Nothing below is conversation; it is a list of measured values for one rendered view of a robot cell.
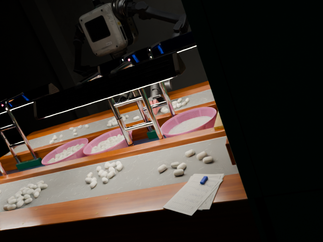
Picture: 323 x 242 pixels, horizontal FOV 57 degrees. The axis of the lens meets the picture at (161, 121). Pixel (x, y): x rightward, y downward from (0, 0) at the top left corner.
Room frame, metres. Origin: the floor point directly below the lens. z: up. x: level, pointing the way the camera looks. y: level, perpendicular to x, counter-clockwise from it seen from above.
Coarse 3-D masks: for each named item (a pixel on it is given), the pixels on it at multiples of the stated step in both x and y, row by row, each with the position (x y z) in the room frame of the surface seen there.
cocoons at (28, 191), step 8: (192, 152) 0.98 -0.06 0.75; (208, 160) 0.88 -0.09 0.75; (112, 168) 1.11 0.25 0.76; (120, 168) 1.10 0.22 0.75; (160, 168) 0.95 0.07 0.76; (184, 168) 0.91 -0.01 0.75; (88, 176) 1.14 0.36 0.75; (104, 176) 1.08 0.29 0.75; (112, 176) 1.07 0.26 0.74; (32, 184) 1.29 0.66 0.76; (40, 184) 1.25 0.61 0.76; (96, 184) 1.05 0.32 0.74; (0, 192) 1.39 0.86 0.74; (24, 192) 1.25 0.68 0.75; (32, 192) 1.23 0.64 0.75; (8, 200) 1.22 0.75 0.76; (16, 200) 1.18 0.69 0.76; (8, 208) 1.14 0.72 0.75
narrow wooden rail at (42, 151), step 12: (192, 108) 1.43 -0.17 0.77; (216, 108) 1.36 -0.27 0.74; (180, 120) 1.43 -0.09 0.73; (96, 132) 1.69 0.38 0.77; (120, 132) 1.58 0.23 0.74; (132, 132) 1.55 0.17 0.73; (144, 132) 1.52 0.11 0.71; (60, 144) 1.75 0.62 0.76; (12, 156) 1.92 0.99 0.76; (24, 156) 1.87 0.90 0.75; (12, 168) 1.93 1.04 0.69
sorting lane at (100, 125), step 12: (192, 96) 1.72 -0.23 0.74; (204, 96) 1.63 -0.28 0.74; (168, 108) 1.68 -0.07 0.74; (180, 108) 1.59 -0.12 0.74; (108, 120) 1.95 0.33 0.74; (132, 120) 1.73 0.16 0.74; (60, 132) 2.16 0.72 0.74; (72, 132) 2.02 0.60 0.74; (84, 132) 1.89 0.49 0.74; (24, 144) 2.24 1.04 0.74; (36, 144) 2.09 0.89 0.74; (48, 144) 1.96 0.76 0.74
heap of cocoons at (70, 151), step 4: (84, 144) 1.63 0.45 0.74; (68, 148) 1.66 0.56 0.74; (72, 148) 1.64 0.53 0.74; (76, 148) 1.65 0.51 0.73; (64, 152) 1.63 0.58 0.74; (68, 152) 1.60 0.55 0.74; (72, 152) 1.57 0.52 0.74; (56, 156) 1.61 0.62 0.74; (60, 156) 1.59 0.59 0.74; (64, 156) 1.55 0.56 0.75; (52, 160) 1.59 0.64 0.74; (56, 160) 1.54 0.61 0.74
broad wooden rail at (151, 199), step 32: (128, 192) 0.86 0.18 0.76; (160, 192) 0.79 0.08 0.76; (224, 192) 0.67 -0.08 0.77; (0, 224) 1.00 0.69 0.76; (32, 224) 0.91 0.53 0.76; (64, 224) 0.84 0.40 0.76; (96, 224) 0.79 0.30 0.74; (128, 224) 0.75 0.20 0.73; (160, 224) 0.71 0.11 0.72; (192, 224) 0.67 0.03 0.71; (224, 224) 0.64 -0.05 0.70
